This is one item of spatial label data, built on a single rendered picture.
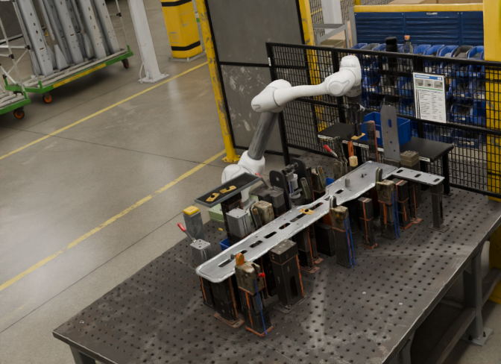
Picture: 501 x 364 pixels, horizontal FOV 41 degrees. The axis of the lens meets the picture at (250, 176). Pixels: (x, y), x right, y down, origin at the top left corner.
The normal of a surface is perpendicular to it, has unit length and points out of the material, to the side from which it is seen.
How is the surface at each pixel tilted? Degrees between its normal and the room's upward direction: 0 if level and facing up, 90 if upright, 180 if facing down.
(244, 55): 91
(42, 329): 0
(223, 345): 0
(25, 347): 0
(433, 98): 90
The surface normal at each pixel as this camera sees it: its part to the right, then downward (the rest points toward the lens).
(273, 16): -0.62, 0.43
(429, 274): -0.17, -0.90
